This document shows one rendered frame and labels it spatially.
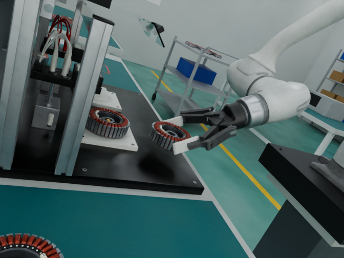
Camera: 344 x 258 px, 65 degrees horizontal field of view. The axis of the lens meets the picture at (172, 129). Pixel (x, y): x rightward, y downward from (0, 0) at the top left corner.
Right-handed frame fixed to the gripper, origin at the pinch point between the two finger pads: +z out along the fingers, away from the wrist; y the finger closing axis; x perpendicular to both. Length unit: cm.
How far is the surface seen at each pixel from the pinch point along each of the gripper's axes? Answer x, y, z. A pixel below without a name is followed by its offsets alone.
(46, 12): 34.5, -12.0, 18.4
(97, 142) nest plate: 5.1, -1.0, 18.3
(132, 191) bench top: -1.2, -14.2, 14.0
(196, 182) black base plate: -7.6, -11.4, -1.3
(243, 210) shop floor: -134, 70, -65
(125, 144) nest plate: 1.9, -0.5, 12.3
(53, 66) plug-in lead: 22.8, 4.4, 22.3
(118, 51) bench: -16, 164, -8
